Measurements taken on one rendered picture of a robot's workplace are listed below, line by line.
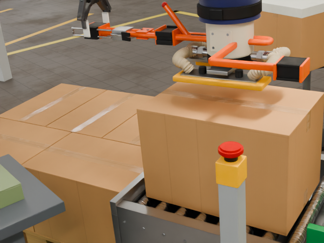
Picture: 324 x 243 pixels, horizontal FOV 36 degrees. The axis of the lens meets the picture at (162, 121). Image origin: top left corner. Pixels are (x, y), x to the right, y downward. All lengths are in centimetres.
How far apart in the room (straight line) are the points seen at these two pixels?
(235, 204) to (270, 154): 33
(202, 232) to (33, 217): 58
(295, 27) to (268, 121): 141
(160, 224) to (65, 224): 74
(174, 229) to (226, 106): 49
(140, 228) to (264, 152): 59
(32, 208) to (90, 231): 69
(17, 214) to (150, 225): 50
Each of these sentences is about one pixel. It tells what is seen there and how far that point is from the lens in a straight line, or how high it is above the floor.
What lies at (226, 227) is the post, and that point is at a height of 79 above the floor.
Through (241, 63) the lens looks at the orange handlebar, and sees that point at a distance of 155.
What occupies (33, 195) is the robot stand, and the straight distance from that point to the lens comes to 185.
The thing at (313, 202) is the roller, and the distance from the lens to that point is 205.
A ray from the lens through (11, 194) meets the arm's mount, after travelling 181.
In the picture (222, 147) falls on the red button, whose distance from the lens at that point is 138.
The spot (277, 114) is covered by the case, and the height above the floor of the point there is 95.
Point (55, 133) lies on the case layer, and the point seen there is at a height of 54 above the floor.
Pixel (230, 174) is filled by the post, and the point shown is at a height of 97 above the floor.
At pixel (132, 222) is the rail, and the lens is 198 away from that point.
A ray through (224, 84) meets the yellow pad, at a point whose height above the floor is 107.
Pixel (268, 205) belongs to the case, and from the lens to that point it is 181.
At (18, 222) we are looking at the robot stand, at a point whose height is 75.
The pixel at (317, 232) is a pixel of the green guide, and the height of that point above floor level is 63.
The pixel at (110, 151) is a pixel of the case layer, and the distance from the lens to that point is 250.
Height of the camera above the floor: 168
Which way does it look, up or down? 24 degrees down
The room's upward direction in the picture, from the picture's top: 5 degrees counter-clockwise
